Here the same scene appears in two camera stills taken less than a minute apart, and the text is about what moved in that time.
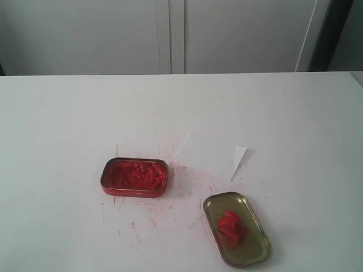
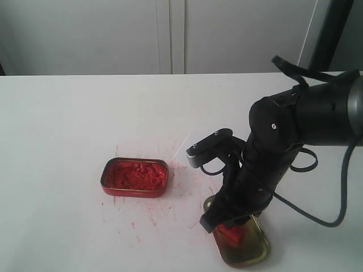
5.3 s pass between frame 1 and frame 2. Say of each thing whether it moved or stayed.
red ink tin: stayed
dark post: stayed
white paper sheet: moved
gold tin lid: stayed
